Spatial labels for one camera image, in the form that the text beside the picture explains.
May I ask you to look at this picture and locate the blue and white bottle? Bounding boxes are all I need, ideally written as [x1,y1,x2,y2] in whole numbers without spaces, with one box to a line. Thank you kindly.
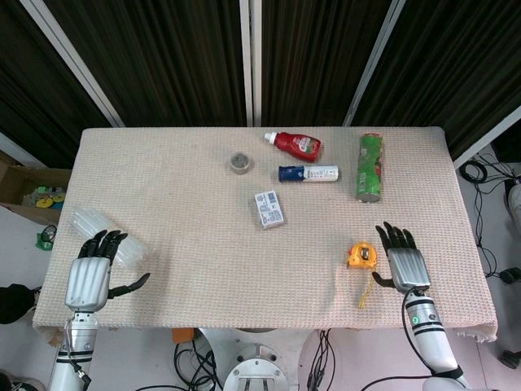
[278,164,341,184]

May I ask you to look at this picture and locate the beige woven tablecloth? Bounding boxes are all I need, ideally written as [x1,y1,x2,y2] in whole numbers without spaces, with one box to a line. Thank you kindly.
[32,126,500,342]

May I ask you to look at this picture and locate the white partition post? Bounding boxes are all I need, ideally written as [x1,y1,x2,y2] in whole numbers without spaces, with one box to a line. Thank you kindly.
[20,0,125,128]
[453,104,521,170]
[239,0,264,127]
[343,0,405,126]

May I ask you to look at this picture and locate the red ketchup bottle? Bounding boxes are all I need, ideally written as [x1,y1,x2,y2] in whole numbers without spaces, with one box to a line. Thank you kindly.
[263,131,322,163]

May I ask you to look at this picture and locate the yellow tape measure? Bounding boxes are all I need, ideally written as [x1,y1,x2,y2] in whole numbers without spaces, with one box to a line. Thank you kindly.
[346,242,379,310]

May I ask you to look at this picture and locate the black fabric object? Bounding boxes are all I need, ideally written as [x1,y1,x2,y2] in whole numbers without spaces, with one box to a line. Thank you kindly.
[0,283,42,325]

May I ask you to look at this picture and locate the black cable bundle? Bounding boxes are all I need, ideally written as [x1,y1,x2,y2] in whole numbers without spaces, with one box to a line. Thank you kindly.
[173,340,224,391]
[305,328,339,391]

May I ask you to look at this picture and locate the green plastic object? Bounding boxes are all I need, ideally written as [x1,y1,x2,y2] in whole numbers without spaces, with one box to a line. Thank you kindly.
[34,225,58,250]

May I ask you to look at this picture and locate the green chips can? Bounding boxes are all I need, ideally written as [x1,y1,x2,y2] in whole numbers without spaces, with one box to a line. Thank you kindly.
[356,132,386,204]

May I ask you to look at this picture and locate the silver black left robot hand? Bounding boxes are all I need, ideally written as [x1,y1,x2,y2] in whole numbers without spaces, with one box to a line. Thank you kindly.
[64,230,151,313]

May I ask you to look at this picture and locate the small white printed box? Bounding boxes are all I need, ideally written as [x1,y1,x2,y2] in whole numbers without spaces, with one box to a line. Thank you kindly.
[254,190,287,231]

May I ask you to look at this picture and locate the coiled black cable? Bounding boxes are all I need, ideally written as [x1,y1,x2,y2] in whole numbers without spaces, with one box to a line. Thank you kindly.
[461,160,488,183]

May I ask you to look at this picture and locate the clear tape roll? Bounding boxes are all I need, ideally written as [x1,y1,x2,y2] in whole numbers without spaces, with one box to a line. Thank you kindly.
[227,151,253,174]

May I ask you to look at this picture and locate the long black floor cable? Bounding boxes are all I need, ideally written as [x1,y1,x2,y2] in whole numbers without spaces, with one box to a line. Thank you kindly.
[471,162,521,282]

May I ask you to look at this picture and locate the colourful toy parts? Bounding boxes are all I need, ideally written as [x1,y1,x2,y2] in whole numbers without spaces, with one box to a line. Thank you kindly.
[23,185,67,211]

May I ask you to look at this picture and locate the brown cardboard box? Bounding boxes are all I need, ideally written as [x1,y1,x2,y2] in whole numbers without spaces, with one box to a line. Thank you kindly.
[0,150,72,225]

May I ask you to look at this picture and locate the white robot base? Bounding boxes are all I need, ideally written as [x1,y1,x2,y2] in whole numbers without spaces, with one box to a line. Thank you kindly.
[197,327,313,391]

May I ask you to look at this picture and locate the bundle of clear glue sticks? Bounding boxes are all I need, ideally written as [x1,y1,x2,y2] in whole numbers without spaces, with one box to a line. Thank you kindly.
[69,206,147,270]

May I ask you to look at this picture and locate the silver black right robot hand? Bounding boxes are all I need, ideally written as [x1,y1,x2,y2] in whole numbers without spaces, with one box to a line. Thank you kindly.
[372,222,431,293]

